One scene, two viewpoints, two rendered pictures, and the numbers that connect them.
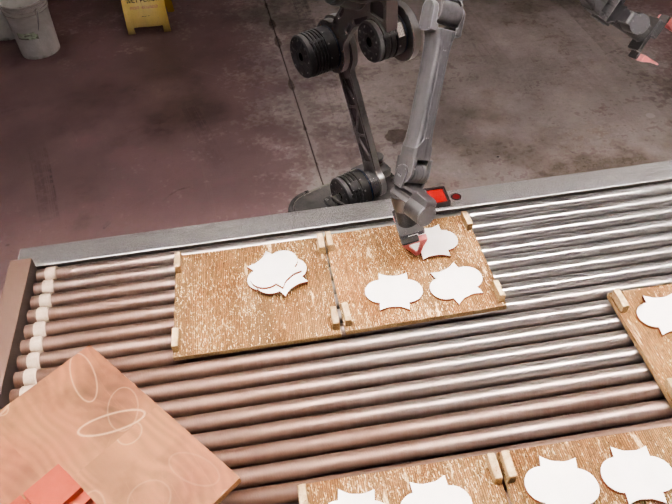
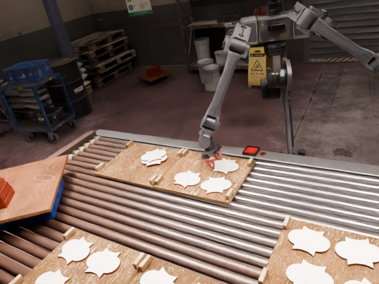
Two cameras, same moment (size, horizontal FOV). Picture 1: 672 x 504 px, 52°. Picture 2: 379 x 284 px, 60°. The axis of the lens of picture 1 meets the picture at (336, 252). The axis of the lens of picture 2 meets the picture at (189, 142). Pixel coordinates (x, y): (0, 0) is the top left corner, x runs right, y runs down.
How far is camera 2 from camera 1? 116 cm
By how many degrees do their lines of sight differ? 37
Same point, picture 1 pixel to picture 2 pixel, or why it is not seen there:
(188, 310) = (115, 160)
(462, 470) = (129, 255)
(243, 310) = (130, 166)
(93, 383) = (54, 165)
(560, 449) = (177, 271)
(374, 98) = (340, 132)
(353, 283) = (176, 171)
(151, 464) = (36, 193)
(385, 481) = (101, 243)
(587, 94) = not seen: outside the picture
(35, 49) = (209, 87)
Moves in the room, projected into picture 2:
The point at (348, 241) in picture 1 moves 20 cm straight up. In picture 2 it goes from (193, 155) to (187, 124)
